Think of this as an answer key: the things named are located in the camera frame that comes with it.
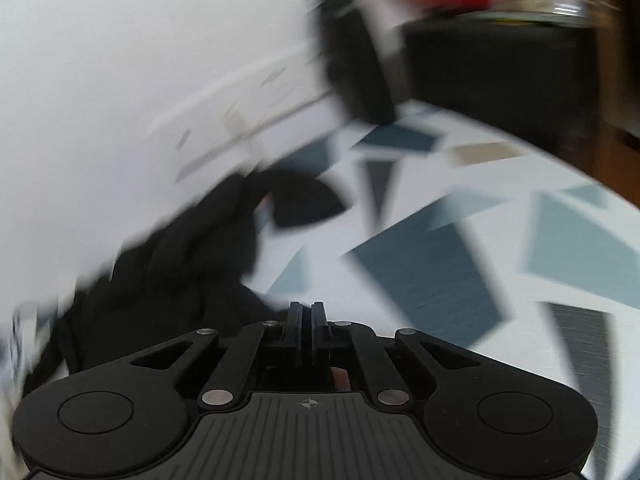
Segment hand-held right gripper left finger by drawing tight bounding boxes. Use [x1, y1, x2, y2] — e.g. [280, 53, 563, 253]
[127, 302, 304, 407]

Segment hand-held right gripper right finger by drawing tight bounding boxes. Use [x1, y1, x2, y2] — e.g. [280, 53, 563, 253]
[311, 302, 483, 407]

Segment black garment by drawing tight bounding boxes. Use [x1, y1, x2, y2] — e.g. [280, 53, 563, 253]
[22, 165, 353, 396]

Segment geometric printed bed sheet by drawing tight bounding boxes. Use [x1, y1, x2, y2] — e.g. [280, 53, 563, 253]
[250, 100, 640, 480]

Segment dark upright object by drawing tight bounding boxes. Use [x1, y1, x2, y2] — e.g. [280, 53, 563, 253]
[306, 0, 398, 127]

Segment black cabinet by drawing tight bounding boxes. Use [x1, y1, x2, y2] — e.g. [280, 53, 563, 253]
[397, 14, 603, 158]

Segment brown wooden furniture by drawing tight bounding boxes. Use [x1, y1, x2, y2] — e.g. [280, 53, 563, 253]
[582, 0, 640, 196]

